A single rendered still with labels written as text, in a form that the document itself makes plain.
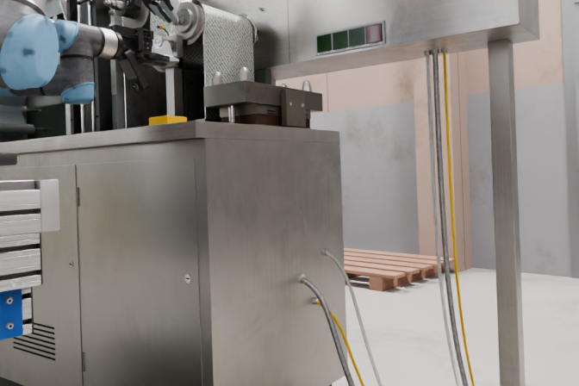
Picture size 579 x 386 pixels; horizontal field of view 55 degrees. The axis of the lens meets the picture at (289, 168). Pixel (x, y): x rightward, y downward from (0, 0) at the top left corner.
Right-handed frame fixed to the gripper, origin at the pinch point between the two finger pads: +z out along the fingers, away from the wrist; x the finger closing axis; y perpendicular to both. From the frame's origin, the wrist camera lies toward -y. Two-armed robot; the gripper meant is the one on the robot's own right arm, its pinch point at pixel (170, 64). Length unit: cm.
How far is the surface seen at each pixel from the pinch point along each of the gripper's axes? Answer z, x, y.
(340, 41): 45, -30, 9
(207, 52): 15.1, -0.2, 5.4
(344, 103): 325, 131, 27
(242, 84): 9.1, -19.0, -7.3
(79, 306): -14, 27, -69
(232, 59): 26.5, -0.2, 5.1
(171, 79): 8.4, 9.0, -2.4
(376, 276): 205, 43, -100
